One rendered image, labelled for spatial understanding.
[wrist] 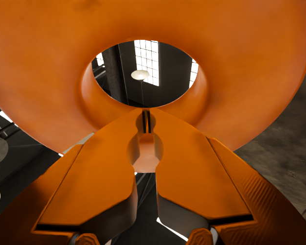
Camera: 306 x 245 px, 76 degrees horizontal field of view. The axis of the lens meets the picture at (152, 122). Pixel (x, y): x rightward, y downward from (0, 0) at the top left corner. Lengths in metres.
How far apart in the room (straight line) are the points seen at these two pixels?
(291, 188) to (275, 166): 0.08
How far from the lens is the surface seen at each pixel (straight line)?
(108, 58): 4.58
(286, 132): 0.49
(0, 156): 3.03
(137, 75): 6.98
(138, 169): 0.16
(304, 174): 0.57
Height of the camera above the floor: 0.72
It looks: 46 degrees up
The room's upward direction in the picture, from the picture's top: 177 degrees clockwise
